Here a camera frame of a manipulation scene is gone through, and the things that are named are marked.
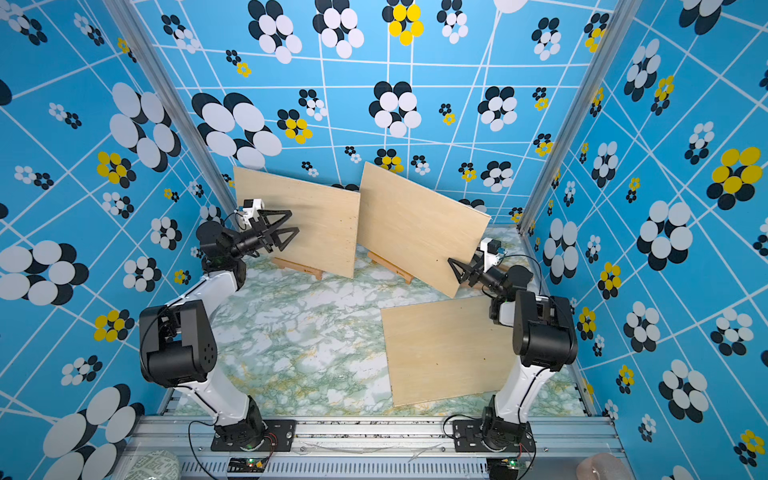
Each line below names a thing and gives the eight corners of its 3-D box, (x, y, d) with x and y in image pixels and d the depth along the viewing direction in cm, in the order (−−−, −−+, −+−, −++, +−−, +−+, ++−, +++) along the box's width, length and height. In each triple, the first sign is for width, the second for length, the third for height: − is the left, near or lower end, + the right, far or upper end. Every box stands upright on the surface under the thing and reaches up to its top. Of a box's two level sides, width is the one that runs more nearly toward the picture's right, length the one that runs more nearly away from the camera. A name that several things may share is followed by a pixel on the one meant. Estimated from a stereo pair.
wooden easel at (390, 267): (367, 262, 110) (366, 253, 106) (371, 258, 112) (370, 250, 108) (408, 287, 103) (408, 279, 99) (411, 283, 104) (412, 275, 100)
